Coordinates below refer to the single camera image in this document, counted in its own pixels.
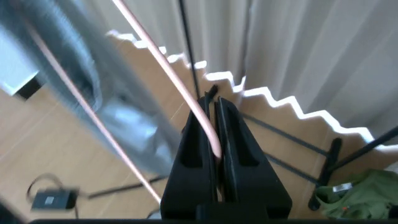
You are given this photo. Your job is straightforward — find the pink clothes hanger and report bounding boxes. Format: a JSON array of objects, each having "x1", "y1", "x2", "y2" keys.
[{"x1": 26, "y1": 0, "x2": 223, "y2": 205}]

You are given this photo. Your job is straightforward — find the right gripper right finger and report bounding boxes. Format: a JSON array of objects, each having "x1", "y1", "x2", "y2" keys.
[{"x1": 214, "y1": 96, "x2": 293, "y2": 218}]

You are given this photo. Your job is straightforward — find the green garment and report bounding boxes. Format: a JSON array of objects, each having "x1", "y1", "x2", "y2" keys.
[{"x1": 315, "y1": 169, "x2": 398, "y2": 220}]

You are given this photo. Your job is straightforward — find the black clothes rack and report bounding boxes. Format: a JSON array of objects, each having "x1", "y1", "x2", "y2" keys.
[{"x1": 178, "y1": 0, "x2": 398, "y2": 212}]

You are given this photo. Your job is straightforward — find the pale grey shorts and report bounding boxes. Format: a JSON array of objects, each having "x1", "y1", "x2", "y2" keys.
[{"x1": 0, "y1": 0, "x2": 183, "y2": 178}]

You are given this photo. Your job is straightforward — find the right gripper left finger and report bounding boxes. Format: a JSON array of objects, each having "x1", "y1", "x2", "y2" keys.
[{"x1": 160, "y1": 96, "x2": 218, "y2": 218}]

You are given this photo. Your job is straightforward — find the black power adapter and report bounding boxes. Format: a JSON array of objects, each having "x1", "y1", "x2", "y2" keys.
[{"x1": 30, "y1": 188, "x2": 78, "y2": 211}]

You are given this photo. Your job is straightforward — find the black cable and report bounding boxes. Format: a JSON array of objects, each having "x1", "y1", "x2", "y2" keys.
[{"x1": 86, "y1": 175, "x2": 170, "y2": 200}]

